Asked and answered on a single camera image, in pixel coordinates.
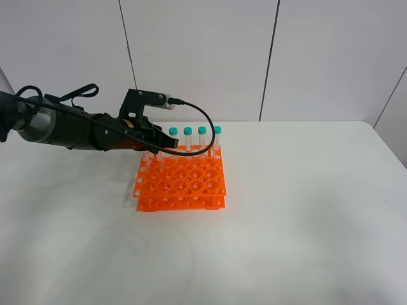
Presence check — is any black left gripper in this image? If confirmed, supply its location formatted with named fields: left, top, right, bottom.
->
left=104, top=113, right=178, bottom=153

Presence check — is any clear test tube teal cap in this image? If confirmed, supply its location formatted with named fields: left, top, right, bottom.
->
left=156, top=152, right=165, bottom=171

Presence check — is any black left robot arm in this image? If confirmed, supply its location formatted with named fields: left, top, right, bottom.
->
left=1, top=89, right=178, bottom=153

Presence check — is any orange test tube rack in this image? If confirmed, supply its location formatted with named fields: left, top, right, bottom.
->
left=133, top=149, right=226, bottom=212

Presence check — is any black left camera cable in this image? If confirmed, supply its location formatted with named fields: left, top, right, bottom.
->
left=14, top=83, right=216, bottom=158

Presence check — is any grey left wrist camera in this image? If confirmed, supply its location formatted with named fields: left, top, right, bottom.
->
left=118, top=89, right=175, bottom=121

